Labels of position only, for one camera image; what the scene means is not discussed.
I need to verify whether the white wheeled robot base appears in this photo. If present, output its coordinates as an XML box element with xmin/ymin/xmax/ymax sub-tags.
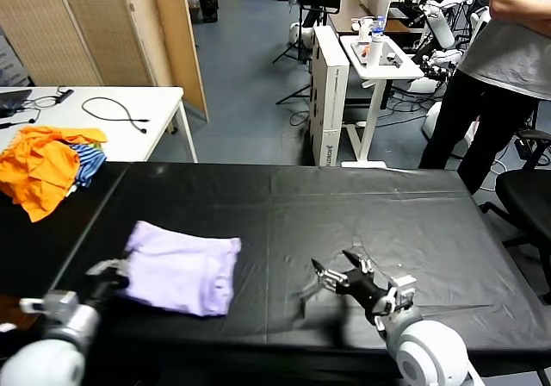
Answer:
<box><xmin>406</xmin><ymin>47</ymin><xmax>481</xmax><ymax>159</ymax></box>

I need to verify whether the white humanoid robot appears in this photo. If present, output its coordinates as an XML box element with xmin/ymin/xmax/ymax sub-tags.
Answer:
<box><xmin>419</xmin><ymin>0</ymin><xmax>492</xmax><ymax>50</ymax></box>

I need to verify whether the grey tray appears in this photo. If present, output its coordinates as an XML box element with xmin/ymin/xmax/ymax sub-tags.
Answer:
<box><xmin>350</xmin><ymin>40</ymin><xmax>405</xmax><ymax>68</ymax></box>

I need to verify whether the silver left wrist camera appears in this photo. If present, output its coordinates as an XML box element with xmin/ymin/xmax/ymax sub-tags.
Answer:
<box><xmin>19</xmin><ymin>289</ymin><xmax>81</xmax><ymax>319</ymax></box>

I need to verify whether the white tumbler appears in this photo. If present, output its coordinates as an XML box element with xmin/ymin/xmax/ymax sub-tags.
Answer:
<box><xmin>364</xmin><ymin>34</ymin><xmax>383</xmax><ymax>71</ymax></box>

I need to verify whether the small white container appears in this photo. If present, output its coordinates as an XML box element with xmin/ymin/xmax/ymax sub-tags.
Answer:
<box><xmin>356</xmin><ymin>16</ymin><xmax>374</xmax><ymax>42</ymax></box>

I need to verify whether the lavender t-shirt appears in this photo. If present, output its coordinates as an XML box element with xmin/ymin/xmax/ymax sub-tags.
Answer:
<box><xmin>123</xmin><ymin>221</ymin><xmax>243</xmax><ymax>318</ymax></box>

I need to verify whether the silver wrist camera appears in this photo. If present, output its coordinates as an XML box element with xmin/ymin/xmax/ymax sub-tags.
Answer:
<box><xmin>372</xmin><ymin>273</ymin><xmax>418</xmax><ymax>314</ymax></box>
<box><xmin>19</xmin><ymin>289</ymin><xmax>81</xmax><ymax>319</ymax></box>

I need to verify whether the black bin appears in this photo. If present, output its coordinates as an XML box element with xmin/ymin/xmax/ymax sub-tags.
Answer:
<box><xmin>199</xmin><ymin>0</ymin><xmax>220</xmax><ymax>23</ymax></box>

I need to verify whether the wooden partition screen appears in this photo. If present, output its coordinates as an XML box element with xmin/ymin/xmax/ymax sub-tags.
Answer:
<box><xmin>0</xmin><ymin>0</ymin><xmax>210</xmax><ymax>122</ymax></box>

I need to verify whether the bare person forearm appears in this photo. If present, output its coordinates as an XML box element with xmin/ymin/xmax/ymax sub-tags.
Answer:
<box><xmin>489</xmin><ymin>0</ymin><xmax>551</xmax><ymax>38</ymax></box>

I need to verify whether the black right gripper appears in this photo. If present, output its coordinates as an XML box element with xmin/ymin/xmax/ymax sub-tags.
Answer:
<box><xmin>311</xmin><ymin>249</ymin><xmax>389</xmax><ymax>314</ymax></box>

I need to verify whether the blue striped garment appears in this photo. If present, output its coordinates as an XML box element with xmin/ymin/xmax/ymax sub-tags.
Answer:
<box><xmin>68</xmin><ymin>142</ymin><xmax>108</xmax><ymax>189</ymax></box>

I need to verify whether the brown wooden desk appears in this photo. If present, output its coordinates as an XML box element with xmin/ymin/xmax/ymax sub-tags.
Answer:
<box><xmin>326</xmin><ymin>0</ymin><xmax>425</xmax><ymax>35</ymax></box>

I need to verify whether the black laptop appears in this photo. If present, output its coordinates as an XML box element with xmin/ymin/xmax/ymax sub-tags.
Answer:
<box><xmin>0</xmin><ymin>88</ymin><xmax>34</xmax><ymax>120</ymax></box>

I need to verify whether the white table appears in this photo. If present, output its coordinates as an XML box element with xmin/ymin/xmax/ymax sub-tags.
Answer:
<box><xmin>0</xmin><ymin>85</ymin><xmax>199</xmax><ymax>164</ymax></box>

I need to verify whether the thin black cable with dongle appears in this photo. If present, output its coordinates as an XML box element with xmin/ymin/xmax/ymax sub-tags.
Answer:
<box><xmin>0</xmin><ymin>86</ymin><xmax>75</xmax><ymax>129</ymax></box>

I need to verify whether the tall white cardboard box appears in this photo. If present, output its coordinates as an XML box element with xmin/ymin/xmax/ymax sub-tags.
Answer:
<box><xmin>307</xmin><ymin>24</ymin><xmax>350</xmax><ymax>167</ymax></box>

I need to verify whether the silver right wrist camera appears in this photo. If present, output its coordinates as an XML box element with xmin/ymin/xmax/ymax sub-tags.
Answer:
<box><xmin>372</xmin><ymin>273</ymin><xmax>418</xmax><ymax>314</ymax></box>

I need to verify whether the black tripod stand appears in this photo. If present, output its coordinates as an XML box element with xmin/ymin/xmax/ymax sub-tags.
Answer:
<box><xmin>272</xmin><ymin>8</ymin><xmax>313</xmax><ymax>106</ymax></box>

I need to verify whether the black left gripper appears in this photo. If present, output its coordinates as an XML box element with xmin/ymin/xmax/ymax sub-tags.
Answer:
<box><xmin>84</xmin><ymin>257</ymin><xmax>131</xmax><ymax>303</ymax></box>

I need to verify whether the black office chair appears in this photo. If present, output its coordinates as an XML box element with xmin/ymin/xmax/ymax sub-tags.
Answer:
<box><xmin>477</xmin><ymin>128</ymin><xmax>551</xmax><ymax>305</ymax></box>

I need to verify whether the person in grey shirt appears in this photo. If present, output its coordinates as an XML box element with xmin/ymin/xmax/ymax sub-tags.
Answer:
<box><xmin>417</xmin><ymin>0</ymin><xmax>551</xmax><ymax>196</ymax></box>

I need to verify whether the small white robot base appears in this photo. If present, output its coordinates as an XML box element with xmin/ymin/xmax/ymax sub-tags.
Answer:
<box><xmin>288</xmin><ymin>21</ymin><xmax>315</xmax><ymax>45</ymax></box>

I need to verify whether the orange garment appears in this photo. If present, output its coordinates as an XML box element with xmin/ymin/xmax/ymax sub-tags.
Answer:
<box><xmin>0</xmin><ymin>126</ymin><xmax>108</xmax><ymax>224</ymax></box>

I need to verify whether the white standing desk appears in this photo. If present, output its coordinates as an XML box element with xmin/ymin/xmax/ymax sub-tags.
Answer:
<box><xmin>338</xmin><ymin>34</ymin><xmax>425</xmax><ymax>169</ymax></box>

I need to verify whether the thick black cable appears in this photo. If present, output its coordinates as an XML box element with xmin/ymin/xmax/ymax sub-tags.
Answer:
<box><xmin>81</xmin><ymin>96</ymin><xmax>151</xmax><ymax>136</ymax></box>

